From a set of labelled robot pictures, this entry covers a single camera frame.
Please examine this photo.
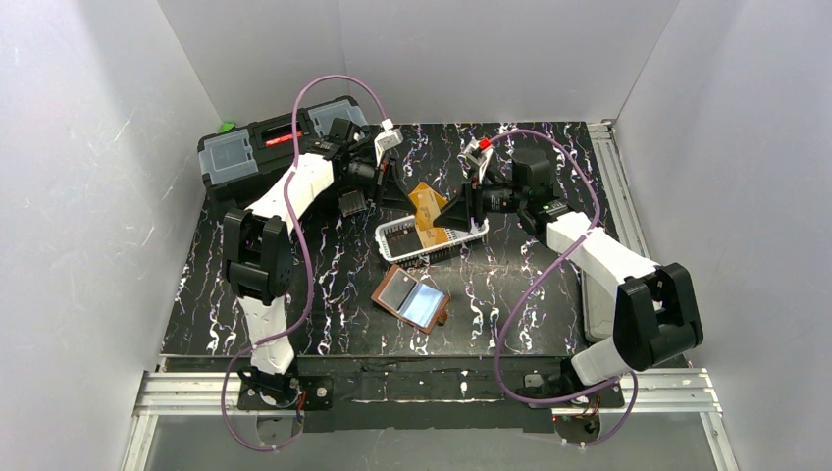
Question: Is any white plastic basket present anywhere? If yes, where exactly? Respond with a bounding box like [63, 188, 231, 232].
[375, 215, 490, 268]

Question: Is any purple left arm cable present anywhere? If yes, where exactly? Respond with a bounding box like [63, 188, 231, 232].
[221, 74, 391, 453]

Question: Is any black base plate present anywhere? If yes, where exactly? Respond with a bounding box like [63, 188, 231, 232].
[236, 353, 625, 434]

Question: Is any aluminium frame rail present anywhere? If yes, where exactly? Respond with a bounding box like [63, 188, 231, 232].
[588, 120, 684, 355]

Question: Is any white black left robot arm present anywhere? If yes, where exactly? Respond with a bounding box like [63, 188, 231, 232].
[223, 118, 416, 376]

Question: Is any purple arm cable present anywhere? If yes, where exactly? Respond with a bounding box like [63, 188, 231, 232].
[487, 129, 639, 449]
[221, 74, 391, 453]

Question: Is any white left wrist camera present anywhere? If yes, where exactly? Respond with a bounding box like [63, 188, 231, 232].
[374, 128, 403, 164]

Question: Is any grey plastic case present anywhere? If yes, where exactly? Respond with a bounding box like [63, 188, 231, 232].
[581, 270, 617, 343]

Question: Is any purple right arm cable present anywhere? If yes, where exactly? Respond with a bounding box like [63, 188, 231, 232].
[487, 129, 639, 449]

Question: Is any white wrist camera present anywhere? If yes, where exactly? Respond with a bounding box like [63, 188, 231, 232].
[462, 137, 493, 170]
[374, 128, 403, 164]

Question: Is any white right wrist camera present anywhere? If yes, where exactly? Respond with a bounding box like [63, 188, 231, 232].
[462, 137, 493, 170]

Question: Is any black credit card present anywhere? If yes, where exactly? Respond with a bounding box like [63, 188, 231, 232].
[379, 272, 417, 311]
[386, 228, 424, 258]

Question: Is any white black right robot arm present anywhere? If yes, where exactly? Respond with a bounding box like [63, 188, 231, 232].
[434, 141, 703, 399]

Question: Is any black plastic toolbox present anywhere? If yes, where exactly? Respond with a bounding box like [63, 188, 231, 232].
[197, 95, 367, 220]

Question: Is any brown leather card holder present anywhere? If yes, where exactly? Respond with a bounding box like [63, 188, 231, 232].
[371, 265, 450, 335]

